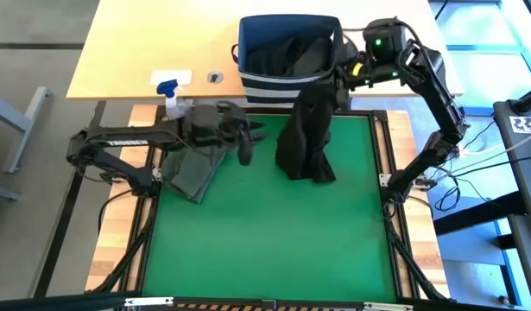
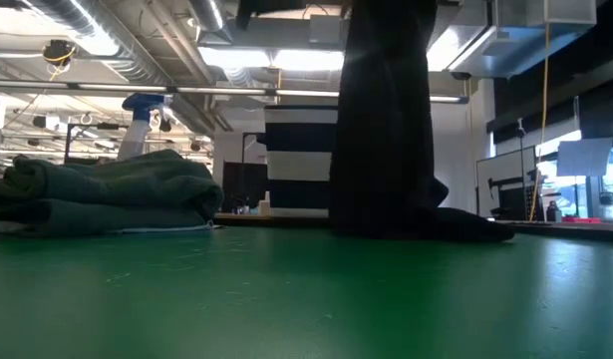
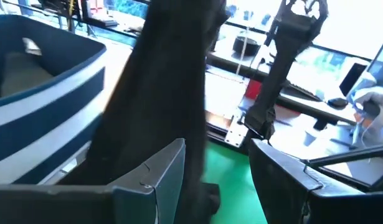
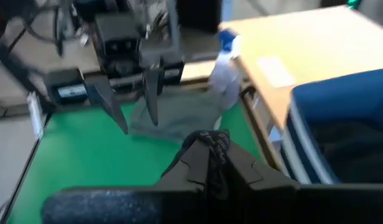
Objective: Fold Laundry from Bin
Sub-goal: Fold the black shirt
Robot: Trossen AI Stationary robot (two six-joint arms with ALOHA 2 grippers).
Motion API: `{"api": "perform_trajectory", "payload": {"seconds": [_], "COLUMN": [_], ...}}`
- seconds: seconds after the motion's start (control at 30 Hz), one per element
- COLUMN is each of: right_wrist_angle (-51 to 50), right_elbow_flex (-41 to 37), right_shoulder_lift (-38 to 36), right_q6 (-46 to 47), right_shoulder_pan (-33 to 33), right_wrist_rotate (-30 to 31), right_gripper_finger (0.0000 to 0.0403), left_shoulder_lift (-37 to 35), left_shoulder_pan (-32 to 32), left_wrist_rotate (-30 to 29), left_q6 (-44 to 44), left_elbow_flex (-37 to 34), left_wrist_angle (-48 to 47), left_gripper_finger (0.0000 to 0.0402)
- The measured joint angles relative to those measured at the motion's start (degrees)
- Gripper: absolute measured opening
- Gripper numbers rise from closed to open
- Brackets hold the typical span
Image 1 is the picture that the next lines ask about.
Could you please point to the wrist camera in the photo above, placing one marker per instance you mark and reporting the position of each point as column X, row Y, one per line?
column 245, row 151
column 347, row 49

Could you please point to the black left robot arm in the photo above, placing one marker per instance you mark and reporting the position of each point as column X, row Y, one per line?
column 127, row 140

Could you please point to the grey equipment cart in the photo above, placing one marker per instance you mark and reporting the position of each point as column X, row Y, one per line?
column 524, row 173

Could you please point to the dark green garment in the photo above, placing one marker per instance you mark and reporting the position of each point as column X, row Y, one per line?
column 191, row 173

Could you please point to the light wooden desk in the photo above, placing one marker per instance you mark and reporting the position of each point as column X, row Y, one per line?
column 140, row 43

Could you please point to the black garment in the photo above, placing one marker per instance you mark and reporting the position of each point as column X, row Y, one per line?
column 306, row 142

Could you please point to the black pole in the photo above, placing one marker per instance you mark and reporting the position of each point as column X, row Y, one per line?
column 526, row 102

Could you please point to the white label card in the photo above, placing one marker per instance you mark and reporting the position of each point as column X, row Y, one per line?
column 185, row 74

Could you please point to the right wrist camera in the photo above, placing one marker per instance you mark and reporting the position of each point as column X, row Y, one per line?
column 347, row 49

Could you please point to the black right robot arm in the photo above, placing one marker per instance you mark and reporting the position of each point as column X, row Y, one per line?
column 438, row 99

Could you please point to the round desk grommet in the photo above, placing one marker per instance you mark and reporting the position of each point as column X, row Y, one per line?
column 215, row 77

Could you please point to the navy white striped laundry bin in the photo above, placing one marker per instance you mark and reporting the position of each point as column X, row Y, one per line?
column 265, row 93

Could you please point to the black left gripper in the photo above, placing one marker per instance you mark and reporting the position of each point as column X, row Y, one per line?
column 213, row 127

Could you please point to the black table frame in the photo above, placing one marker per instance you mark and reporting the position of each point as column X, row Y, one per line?
column 360, row 111

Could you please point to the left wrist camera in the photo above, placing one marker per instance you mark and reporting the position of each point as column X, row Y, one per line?
column 245, row 151

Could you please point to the charcoal garment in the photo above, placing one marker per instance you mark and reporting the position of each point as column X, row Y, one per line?
column 291, row 56

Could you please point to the white printed paper tag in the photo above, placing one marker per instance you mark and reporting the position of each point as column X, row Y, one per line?
column 524, row 124

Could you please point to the grey metal desk frame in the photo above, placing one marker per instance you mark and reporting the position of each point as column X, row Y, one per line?
column 25, row 125

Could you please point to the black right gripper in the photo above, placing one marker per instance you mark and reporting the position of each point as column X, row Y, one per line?
column 373, row 75

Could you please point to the clear spray bottle blue trigger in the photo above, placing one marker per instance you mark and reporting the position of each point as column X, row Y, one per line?
column 172, row 108

